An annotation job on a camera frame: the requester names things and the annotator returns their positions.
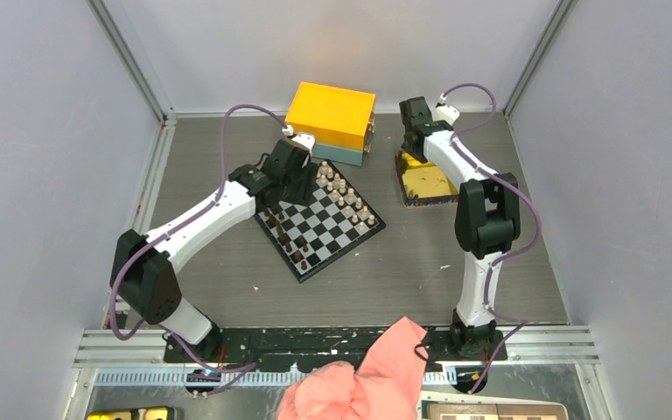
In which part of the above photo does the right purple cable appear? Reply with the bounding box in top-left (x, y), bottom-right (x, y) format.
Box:
top-left (437, 83), bottom-right (543, 396)

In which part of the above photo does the purple cable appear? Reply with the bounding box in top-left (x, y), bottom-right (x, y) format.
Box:
top-left (437, 83), bottom-right (543, 396)
top-left (108, 104), bottom-right (297, 398)

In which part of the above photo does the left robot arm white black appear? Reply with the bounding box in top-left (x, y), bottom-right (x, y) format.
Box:
top-left (110, 134), bottom-right (319, 361)

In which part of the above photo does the pink cloth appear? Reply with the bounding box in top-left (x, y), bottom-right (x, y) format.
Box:
top-left (276, 317), bottom-right (427, 419)

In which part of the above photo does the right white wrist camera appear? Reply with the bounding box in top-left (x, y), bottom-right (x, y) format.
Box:
top-left (431, 103), bottom-right (460, 126)

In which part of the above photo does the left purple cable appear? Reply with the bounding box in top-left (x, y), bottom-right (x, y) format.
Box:
top-left (108, 104), bottom-right (297, 398)

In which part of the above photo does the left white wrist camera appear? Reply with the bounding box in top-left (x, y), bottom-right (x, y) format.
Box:
top-left (282, 125), bottom-right (316, 155)

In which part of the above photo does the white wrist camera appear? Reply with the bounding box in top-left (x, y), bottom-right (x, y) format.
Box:
top-left (431, 103), bottom-right (460, 126)
top-left (282, 125), bottom-right (316, 155)

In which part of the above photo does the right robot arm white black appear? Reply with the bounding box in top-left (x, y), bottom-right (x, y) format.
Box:
top-left (399, 96), bottom-right (521, 360)

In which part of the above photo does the yellow and teal box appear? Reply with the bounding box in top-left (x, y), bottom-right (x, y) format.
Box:
top-left (285, 81), bottom-right (376, 167)

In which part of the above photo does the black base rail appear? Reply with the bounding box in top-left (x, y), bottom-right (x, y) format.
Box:
top-left (163, 323), bottom-right (508, 373)

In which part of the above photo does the wooden chess board box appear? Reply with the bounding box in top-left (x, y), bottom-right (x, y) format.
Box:
top-left (424, 402), bottom-right (568, 420)

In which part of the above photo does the gold tin at bottom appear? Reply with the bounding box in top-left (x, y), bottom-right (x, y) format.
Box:
top-left (86, 406), bottom-right (180, 420)

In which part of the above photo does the gold tin tray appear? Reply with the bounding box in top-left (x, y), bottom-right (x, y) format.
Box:
top-left (395, 151), bottom-right (459, 207)

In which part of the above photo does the black white chess board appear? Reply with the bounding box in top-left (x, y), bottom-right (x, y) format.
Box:
top-left (254, 160), bottom-right (386, 283)

